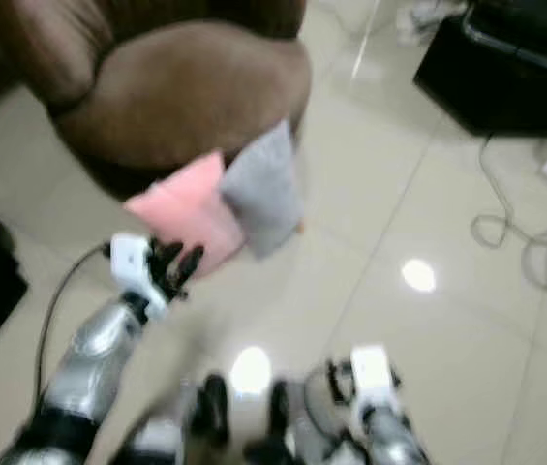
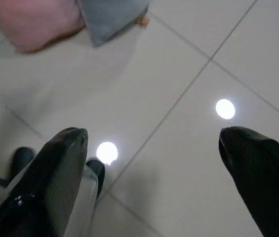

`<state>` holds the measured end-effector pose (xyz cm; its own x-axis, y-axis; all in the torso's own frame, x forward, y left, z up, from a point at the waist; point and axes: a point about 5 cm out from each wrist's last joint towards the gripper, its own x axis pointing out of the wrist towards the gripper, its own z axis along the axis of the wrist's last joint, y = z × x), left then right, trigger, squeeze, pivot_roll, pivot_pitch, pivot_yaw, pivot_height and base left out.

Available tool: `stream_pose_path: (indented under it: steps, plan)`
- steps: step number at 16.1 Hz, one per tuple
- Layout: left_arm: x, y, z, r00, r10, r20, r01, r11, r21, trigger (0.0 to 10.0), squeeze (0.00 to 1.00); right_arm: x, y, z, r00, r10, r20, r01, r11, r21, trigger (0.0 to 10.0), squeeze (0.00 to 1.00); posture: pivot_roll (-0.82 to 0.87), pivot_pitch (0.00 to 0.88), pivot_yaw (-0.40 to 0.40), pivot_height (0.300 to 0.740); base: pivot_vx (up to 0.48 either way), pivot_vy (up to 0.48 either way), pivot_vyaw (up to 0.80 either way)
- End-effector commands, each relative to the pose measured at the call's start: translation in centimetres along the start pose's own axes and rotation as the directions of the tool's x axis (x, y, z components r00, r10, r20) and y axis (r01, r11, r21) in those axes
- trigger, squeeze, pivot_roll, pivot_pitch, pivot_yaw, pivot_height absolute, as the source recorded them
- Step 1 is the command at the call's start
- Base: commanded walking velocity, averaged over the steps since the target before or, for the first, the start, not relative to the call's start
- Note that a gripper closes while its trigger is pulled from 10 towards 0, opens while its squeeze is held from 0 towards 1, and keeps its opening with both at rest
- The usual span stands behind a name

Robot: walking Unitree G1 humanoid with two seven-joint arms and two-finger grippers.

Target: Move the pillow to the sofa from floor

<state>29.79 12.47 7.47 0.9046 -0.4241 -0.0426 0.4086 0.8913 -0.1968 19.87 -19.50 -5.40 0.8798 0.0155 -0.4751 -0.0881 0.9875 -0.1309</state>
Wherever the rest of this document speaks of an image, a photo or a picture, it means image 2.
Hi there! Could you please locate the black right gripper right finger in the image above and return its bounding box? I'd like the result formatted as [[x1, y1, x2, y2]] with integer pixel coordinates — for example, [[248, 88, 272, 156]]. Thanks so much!
[[218, 126, 279, 237]]

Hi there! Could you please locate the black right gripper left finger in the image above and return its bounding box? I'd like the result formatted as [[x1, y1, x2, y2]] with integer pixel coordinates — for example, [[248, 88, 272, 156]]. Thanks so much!
[[0, 127, 89, 237]]

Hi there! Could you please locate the pink plush cartoon pillow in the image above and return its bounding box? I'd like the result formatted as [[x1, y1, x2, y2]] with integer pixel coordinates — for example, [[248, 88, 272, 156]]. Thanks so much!
[[0, 0, 88, 54]]

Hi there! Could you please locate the wooden sofa leg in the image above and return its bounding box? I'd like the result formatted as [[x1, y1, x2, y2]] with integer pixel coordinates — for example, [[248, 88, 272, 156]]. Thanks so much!
[[137, 15, 150, 27]]

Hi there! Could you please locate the black robot foot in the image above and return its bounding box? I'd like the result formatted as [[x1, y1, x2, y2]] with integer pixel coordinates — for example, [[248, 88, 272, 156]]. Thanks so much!
[[10, 147, 37, 179], [85, 159, 106, 198]]

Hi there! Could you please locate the silver robot leg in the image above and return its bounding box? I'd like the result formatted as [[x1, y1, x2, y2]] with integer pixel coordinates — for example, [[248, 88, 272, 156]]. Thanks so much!
[[79, 164, 100, 223]]

